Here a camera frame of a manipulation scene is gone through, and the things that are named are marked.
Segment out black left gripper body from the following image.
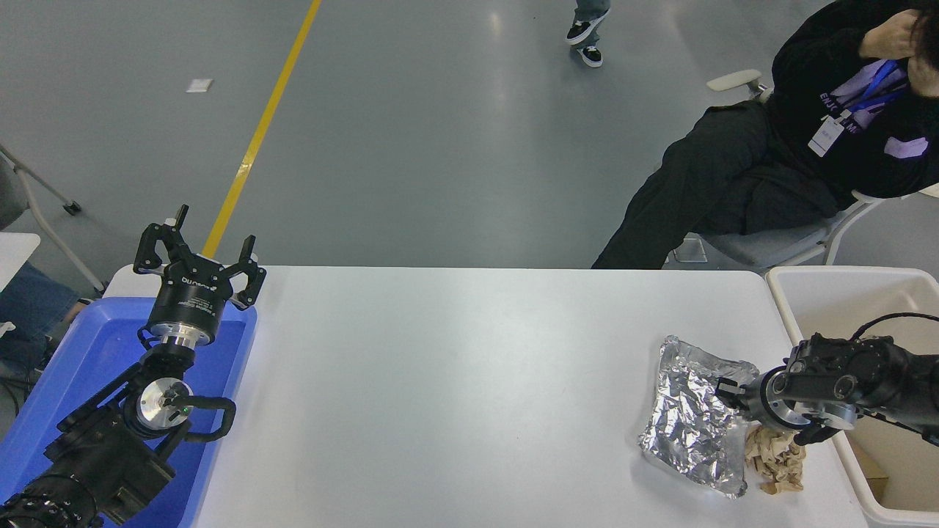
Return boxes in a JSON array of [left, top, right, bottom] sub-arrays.
[[149, 257, 235, 340]]

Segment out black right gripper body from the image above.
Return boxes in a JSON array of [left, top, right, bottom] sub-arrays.
[[739, 370, 767, 425]]

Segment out silver foil plate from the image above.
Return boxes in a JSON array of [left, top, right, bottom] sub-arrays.
[[638, 336, 761, 499]]

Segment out person's hand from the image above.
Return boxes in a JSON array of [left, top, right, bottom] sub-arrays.
[[860, 10, 918, 59]]

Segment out crumpled tan paper ball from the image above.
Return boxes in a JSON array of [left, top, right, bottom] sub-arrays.
[[744, 424, 806, 494]]

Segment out blue plastic tray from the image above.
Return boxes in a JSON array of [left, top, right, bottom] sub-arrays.
[[0, 297, 257, 528]]

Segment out large pale plastic bin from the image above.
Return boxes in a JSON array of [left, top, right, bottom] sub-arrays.
[[765, 265, 939, 528]]

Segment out person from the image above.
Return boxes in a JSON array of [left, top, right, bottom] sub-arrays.
[[591, 0, 939, 270], [0, 263, 92, 375], [565, 0, 611, 68]]

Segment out small white table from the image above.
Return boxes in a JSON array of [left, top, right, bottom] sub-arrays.
[[0, 232, 41, 291]]

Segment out grey office chair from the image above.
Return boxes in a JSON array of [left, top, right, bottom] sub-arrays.
[[664, 70, 939, 269]]

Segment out white id badge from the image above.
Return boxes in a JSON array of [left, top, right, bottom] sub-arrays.
[[808, 116, 846, 158]]

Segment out grey metal wheeled frame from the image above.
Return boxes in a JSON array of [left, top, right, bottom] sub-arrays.
[[0, 143, 107, 294]]

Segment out blue lanyard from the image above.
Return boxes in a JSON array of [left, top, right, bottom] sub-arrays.
[[844, 60, 910, 112]]

